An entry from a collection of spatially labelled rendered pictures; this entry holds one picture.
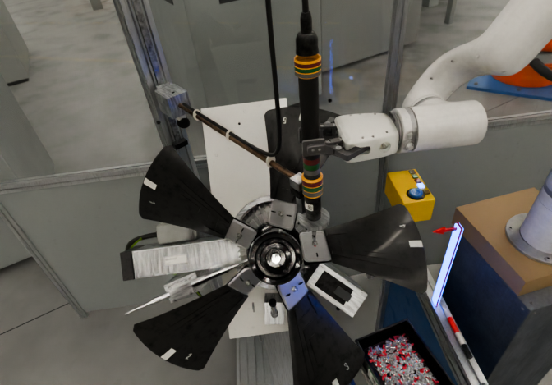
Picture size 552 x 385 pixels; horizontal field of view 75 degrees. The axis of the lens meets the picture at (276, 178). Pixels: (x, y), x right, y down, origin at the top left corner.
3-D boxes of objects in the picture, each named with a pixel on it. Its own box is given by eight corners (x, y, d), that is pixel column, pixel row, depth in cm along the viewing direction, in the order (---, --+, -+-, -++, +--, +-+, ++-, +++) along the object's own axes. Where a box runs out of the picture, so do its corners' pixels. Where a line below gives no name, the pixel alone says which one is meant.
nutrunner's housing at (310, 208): (301, 227, 82) (287, 13, 53) (314, 218, 84) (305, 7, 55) (314, 236, 79) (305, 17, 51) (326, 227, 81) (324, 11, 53)
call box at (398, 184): (384, 194, 129) (386, 171, 122) (411, 191, 129) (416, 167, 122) (399, 227, 116) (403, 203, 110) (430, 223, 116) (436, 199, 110)
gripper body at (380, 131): (404, 162, 66) (343, 169, 66) (385, 134, 74) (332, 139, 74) (411, 127, 61) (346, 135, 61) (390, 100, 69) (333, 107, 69)
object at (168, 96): (158, 111, 118) (151, 87, 113) (177, 103, 122) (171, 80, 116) (173, 121, 112) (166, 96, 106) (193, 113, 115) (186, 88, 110)
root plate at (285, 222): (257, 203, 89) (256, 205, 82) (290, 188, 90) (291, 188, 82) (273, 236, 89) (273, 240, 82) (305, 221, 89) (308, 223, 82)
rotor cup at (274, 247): (236, 236, 91) (231, 243, 78) (288, 211, 91) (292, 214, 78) (261, 287, 91) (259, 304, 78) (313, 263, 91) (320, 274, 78)
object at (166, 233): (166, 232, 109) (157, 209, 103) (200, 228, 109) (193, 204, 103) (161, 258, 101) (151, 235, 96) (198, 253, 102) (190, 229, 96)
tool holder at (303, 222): (285, 216, 82) (282, 182, 76) (307, 200, 85) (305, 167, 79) (313, 236, 76) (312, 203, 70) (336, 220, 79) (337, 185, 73)
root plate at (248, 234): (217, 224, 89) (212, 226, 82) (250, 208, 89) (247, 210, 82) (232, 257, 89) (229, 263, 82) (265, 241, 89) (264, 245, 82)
